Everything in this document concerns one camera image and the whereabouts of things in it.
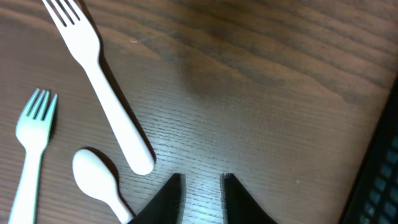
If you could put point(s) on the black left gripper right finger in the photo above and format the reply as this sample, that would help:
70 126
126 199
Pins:
239 206

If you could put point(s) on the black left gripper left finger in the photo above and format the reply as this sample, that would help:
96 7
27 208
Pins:
164 208

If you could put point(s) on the white plastic spoon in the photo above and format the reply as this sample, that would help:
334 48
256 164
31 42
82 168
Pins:
94 179

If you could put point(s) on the white plastic fork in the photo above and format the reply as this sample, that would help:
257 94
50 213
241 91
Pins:
84 45

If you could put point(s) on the dark green plastic basket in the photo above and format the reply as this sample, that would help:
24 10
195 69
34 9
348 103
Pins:
373 198

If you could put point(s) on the pale green plastic fork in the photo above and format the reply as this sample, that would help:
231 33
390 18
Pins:
33 132

